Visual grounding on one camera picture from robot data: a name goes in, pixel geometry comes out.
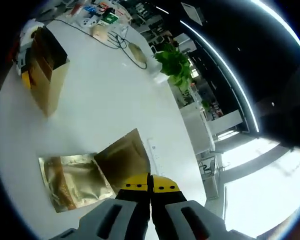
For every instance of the white game controller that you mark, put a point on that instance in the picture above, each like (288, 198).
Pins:
(88, 22)

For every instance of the long ceiling light strip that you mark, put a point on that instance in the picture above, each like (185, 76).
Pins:
(230, 72)
(285, 23)

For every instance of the potted green plant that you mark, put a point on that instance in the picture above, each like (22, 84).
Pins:
(175, 62)

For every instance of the white flat table strip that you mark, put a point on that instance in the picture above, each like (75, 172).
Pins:
(155, 155)

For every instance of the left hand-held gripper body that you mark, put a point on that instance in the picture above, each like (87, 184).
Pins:
(30, 32)

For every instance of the gold mask packet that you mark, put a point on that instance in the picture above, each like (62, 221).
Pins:
(75, 180)
(125, 155)

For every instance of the clear plastic bag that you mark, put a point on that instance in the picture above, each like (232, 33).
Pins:
(100, 32)

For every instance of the gold mask box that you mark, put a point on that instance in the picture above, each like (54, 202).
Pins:
(52, 85)

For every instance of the green white box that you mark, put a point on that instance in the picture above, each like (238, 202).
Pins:
(110, 18)

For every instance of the small green plant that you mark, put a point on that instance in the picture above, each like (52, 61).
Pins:
(206, 105)

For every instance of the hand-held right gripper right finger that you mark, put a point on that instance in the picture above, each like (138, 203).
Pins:
(202, 220)

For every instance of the white table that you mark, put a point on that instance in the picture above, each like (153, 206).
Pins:
(102, 100)

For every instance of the ceiling air vent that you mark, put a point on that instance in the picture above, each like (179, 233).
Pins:
(193, 12)

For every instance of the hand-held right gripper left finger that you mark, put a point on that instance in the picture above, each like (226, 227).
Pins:
(102, 217)

